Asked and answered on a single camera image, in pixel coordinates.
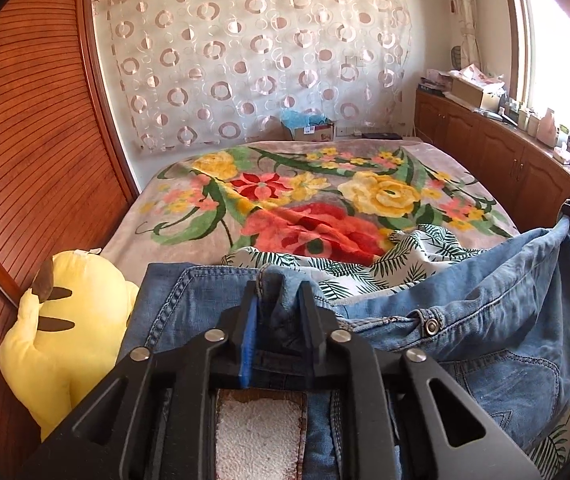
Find white plastic container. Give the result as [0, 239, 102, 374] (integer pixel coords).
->
[535, 107, 558, 149]

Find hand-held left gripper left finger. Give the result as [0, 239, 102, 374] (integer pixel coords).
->
[20, 280, 266, 480]

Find sheer circle pattern curtain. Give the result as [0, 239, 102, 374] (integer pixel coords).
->
[92, 0, 413, 153]

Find brown wooden cabinet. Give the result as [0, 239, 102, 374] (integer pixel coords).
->
[415, 87, 570, 241]

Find floral plush blanket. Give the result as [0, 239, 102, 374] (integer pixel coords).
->
[101, 139, 520, 281]

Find pink box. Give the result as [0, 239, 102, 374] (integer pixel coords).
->
[419, 70, 454, 94]

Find small cardboard box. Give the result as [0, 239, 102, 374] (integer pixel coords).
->
[287, 119, 336, 143]

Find floral window curtain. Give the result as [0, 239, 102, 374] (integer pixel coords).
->
[440, 0, 483, 72]

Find green leaf print bedsheet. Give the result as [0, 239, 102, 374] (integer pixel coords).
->
[221, 224, 570, 480]

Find yellow plush toy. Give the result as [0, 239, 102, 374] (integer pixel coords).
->
[0, 250, 140, 443]

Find bright window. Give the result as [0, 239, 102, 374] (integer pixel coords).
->
[507, 0, 570, 161]

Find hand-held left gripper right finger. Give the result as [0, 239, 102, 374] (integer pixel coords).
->
[297, 280, 542, 480]

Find brown wooden wardrobe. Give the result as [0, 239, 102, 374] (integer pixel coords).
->
[0, 0, 140, 480]

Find large cardboard box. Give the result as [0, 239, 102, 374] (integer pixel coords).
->
[450, 72, 506, 112]

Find light blue denim pants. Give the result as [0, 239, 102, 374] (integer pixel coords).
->
[115, 215, 570, 480]

